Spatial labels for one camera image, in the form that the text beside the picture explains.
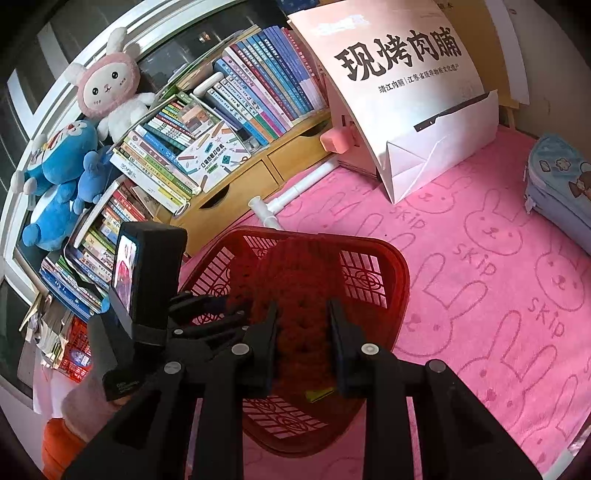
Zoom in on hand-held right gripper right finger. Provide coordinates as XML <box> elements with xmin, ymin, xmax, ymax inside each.
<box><xmin>327</xmin><ymin>299</ymin><xmax>543</xmax><ymax>480</ymax></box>

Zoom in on person's left hand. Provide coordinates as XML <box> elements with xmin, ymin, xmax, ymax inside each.
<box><xmin>62</xmin><ymin>369</ymin><xmax>132</xmax><ymax>439</ymax></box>

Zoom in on pink white bunny plush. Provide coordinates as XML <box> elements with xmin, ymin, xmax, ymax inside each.
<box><xmin>69</xmin><ymin>27</ymin><xmax>158</xmax><ymax>141</ymax></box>

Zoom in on red crochet piece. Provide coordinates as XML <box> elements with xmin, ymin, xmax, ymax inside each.
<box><xmin>226</xmin><ymin>239</ymin><xmax>345</xmax><ymax>402</ymax></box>

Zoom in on blue pencil case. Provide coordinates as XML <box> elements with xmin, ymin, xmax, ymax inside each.
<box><xmin>523</xmin><ymin>134</ymin><xmax>591</xmax><ymax>257</ymax></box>

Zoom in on white printed box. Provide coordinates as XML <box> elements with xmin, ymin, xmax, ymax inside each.
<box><xmin>174</xmin><ymin>121</ymin><xmax>252</xmax><ymax>195</ymax></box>

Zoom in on row of thin children's books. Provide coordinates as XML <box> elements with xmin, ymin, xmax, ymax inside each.
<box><xmin>39</xmin><ymin>180</ymin><xmax>160</xmax><ymax>321</ymax></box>

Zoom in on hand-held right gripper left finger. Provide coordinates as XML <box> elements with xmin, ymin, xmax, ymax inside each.
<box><xmin>62</xmin><ymin>300</ymin><xmax>281</xmax><ymax>480</ymax></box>

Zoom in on blue cat plush toy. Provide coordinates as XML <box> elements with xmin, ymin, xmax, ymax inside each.
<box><xmin>11</xmin><ymin>119</ymin><xmax>100</xmax><ymax>252</ymax></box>

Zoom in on white plastic tube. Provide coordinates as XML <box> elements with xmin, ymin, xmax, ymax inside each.
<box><xmin>249</xmin><ymin>159</ymin><xmax>335</xmax><ymax>230</ymax></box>

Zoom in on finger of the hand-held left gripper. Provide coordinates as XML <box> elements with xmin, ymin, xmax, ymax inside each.
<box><xmin>170</xmin><ymin>292</ymin><xmax>230</xmax><ymax>320</ymax></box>
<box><xmin>178</xmin><ymin>310</ymin><xmax>250</xmax><ymax>343</ymax></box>

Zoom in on wooden drawer organizer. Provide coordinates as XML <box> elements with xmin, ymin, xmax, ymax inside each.
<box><xmin>157</xmin><ymin>108</ymin><xmax>333</xmax><ymax>257</ymax></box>

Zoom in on red plastic basket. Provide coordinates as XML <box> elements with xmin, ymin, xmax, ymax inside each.
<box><xmin>178</xmin><ymin>226</ymin><xmax>411</xmax><ymax>457</ymax></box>

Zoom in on red plastic crate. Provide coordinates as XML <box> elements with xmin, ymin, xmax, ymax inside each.
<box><xmin>55</xmin><ymin>316</ymin><xmax>95</xmax><ymax>384</ymax></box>

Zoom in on white paper bag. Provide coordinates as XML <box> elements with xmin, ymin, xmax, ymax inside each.
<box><xmin>287</xmin><ymin>0</ymin><xmax>500</xmax><ymax>205</ymax></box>

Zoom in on pile of loose papers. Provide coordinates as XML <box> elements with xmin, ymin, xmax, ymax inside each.
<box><xmin>18</xmin><ymin>295</ymin><xmax>75</xmax><ymax>370</ymax></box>

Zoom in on person's left forearm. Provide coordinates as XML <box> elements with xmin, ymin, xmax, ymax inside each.
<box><xmin>41</xmin><ymin>418</ymin><xmax>93</xmax><ymax>480</ymax></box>

